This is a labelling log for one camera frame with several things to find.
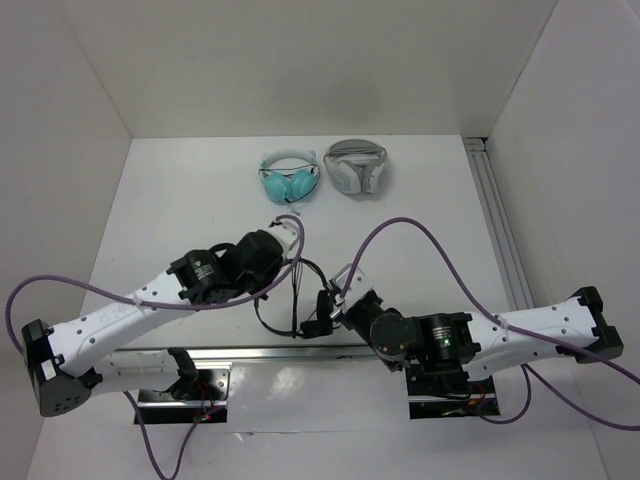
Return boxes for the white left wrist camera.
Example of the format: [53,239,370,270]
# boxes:
[266,221,300,259]

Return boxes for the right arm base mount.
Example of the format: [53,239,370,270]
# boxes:
[405,363,500,420]

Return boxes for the white grey gaming headset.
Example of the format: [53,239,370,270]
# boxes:
[323,139,388,195]

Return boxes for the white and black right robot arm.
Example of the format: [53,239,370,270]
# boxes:
[331,286,624,392]

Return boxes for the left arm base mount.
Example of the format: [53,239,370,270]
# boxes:
[136,347,232,425]

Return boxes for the aluminium side rail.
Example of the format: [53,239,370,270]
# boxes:
[462,137,534,309]

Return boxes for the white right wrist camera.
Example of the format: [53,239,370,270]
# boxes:
[330,264,374,320]

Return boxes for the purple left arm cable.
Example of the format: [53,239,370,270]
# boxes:
[8,213,307,479]

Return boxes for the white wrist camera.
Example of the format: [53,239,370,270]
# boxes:
[266,221,300,259]
[330,264,374,320]

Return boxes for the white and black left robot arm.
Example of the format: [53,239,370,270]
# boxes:
[21,223,302,417]

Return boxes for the aluminium front rail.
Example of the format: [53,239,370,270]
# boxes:
[109,340,391,364]

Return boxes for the teal cat-ear headphones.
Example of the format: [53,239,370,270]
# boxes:
[258,149,321,204]

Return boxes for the black on-ear headphones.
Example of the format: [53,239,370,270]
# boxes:
[253,258,338,340]

